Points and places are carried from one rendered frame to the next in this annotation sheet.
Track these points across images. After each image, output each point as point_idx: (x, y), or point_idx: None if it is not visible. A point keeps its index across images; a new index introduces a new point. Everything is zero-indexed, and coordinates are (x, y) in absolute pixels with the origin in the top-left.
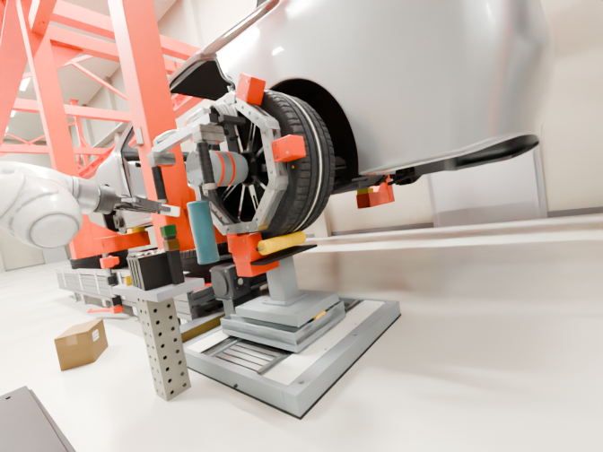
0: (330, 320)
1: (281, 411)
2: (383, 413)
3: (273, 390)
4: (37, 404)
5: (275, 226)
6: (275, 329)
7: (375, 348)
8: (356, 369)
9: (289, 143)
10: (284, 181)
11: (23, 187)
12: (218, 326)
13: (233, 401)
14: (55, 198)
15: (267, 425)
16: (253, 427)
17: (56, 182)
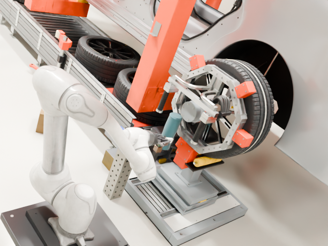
0: (205, 204)
1: (165, 238)
2: None
3: (167, 230)
4: (103, 210)
5: (210, 153)
6: (176, 194)
7: (219, 230)
8: (205, 237)
9: (244, 142)
10: (230, 147)
11: (148, 165)
12: None
13: (143, 219)
14: (154, 170)
15: (158, 242)
16: (152, 239)
17: (148, 148)
